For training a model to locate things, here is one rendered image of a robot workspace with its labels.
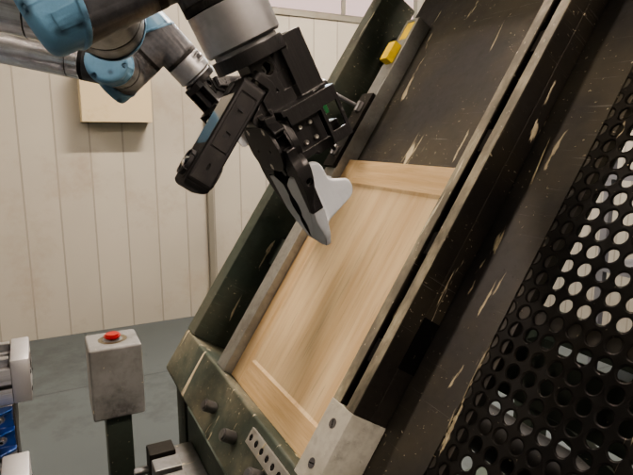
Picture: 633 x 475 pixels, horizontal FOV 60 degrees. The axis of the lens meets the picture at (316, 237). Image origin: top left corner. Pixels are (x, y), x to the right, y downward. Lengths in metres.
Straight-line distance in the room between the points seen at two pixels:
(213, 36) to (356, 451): 0.61
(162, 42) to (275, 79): 0.67
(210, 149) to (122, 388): 1.01
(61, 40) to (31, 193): 3.70
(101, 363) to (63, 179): 2.88
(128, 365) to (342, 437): 0.72
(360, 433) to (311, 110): 0.50
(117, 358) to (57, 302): 2.94
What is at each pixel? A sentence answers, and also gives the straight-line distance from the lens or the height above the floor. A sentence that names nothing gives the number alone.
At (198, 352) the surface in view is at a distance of 1.42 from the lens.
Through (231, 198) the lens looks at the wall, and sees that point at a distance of 4.44.
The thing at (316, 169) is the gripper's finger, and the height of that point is 1.39.
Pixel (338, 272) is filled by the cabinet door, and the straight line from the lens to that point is 1.11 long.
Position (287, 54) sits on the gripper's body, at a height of 1.50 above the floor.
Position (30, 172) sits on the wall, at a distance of 4.19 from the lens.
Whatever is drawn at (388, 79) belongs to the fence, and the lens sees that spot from 1.37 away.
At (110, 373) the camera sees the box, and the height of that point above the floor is 0.87.
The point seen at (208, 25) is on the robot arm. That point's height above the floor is 1.52.
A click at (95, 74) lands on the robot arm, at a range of 1.06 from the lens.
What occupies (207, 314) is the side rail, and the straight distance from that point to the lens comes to 1.49.
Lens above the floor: 1.42
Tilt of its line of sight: 11 degrees down
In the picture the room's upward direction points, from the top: straight up
